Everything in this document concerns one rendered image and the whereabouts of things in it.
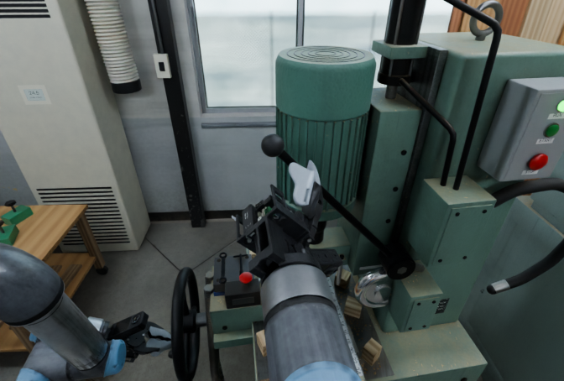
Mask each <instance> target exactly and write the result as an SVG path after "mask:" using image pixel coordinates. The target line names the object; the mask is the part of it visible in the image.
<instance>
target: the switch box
mask: <svg viewBox="0 0 564 381"><path fill-rule="evenodd" d="M562 99H564V77H545V78H526V79H510V80H508V81H507V84H506V87H505V88H504V93H503V95H502V97H501V100H500V102H499V106H498V108H497V111H496V113H495V116H494V118H493V122H492V124H491V127H490V129H489V131H488V136H487V137H486V140H485V143H484V145H483V149H482V151H481V154H480V156H479V158H478V162H477V166H478V167H480V168H481V169H482V170H484V171H486V172H487V173H488V174H490V175H491V176H493V177H494V178H495V179H496V180H497V181H509V180H527V179H536V178H546V177H550V176H551V173H552V171H553V170H554V169H555V167H556V164H557V162H558V160H559V158H560V157H561V154H562V153H563V151H564V118H559V119H547V118H548V117H549V115H550V114H553V113H564V112H558V111H557V110H556V105H557V104H558V102H559V101H561V100H562ZM551 123H558V124H559V127H560V128H559V131H558V132H557V134H555V135H554V136H552V137H549V138H554V140H553V142H552V143H551V144H536V142H537V140H538V139H542V138H547V137H545V136H544V135H543V131H544V129H545V128H546V126H548V125H549V124H551ZM537 154H546V155H547V156H548V161H547V163H546V165H545V166H544V167H543V168H541V169H539V170H538V172H537V174H532V175H521V174H522V172H523V170H530V168H529V162H530V160H531V159H532V158H533V157H534V156H536V155H537Z"/></svg>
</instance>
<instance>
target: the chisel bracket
mask: <svg viewBox="0 0 564 381"><path fill-rule="evenodd" d="M309 247H310V248H319V249H335V250H336V251H337V254H342V253H343V254H344V256H345V258H346V263H345V264H344V265H347V264H348V258H349V253H350V247H351V245H350V242H349V241H348V239H347V236H346V233H345V232H344V230H343V228H342V227H329V228H325V229H324V237H323V241H322V242H321V243H319V244H315V245H313V244H310V245H309Z"/></svg>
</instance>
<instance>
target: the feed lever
mask: <svg viewBox="0 0 564 381"><path fill-rule="evenodd" d="M284 148H285V143H284V140H283V139H282V138H281V137H280V136H279V135H278V134H274V133H271V134H268V135H266V136H265V137H264V138H263V140H262V143H261V149H262V151H263V152H264V154H265V155H267V156H269V157H277V156H278V157H279V158H280V159H281V160H282V161H283V162H285V163H286V164H287V165H288V166H289V165H290V164H291V163H297V162H296V161H295V160H294V159H293V158H292V157H291V156H290V155H289V154H288V153H287V152H286V151H285V150H284ZM297 164H298V163H297ZM321 188H322V195H323V199H324V200H325V201H327V202H328V203H329V204H330V205H331V206H332V207H333V208H334V209H335V210H337V211H338V212H339V213H340V214H341V215H342V216H343V217H344V218H345V219H346V220H348V221H349V222H350V223H351V224H352V225H353V226H354V227H355V228H356V229H358V230H359V231H360V232H361V233H362V234H363V235H364V236H365V237H366V238H367V239H368V240H369V241H370V242H371V243H372V244H373V245H374V246H375V247H376V248H378V249H379V250H380V251H379V255H378V258H379V261H380V263H381V264H382V266H383V268H384V270H385V272H386V274H387V275H388V276H389V278H391V279H404V278H406V277H408V276H410V275H411V274H412V273H413V272H414V270H416V271H420V272H423V271H424V270H425V266H424V265H423V264H418V263H415V261H414V260H413V258H412V257H411V256H410V254H409V253H408V251H407V250H406V248H405V246H404V245H403V244H401V243H389V244H387V245H384V244H383V243H381V242H380V241H379V240H378V239H377V238H376V237H375V236H374V235H373V234H372V233H371V232H370V231H369V230H368V229H367V228H366V227H365V226H364V225H363V224H362V223H361V222H360V221H359V220H358V219H357V218H356V217H355V216H354V215H353V214H352V213H351V212H350V211H348V210H347V209H346V208H345V207H344V206H343V205H342V204H341V203H340V202H339V201H338V200H337V199H336V198H335V197H334V196H332V195H331V194H330V193H329V192H328V191H327V190H326V189H325V188H324V187H323V186H322V185H321Z"/></svg>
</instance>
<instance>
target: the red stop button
mask: <svg viewBox="0 0 564 381"><path fill-rule="evenodd" d="M547 161H548V156H547V155H546V154H537V155H536V156H534V157H533V158H532V159H531V160H530V162H529V168H530V169H531V170H539V169H541V168H543V167H544V166H545V165H546V163H547Z"/></svg>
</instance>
